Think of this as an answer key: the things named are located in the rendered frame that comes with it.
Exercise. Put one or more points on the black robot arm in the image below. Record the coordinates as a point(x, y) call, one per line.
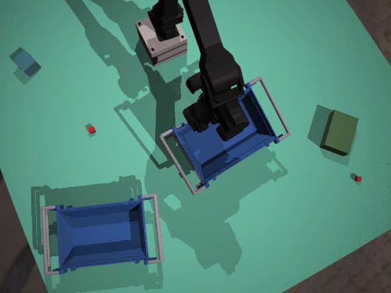
point(219, 71)

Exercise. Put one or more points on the blue plastic tray with grey wire bars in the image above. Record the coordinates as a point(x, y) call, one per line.
point(101, 234)

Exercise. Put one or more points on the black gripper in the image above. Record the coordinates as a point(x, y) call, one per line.
point(194, 83)

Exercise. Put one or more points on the olive green box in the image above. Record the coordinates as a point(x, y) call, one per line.
point(339, 132)

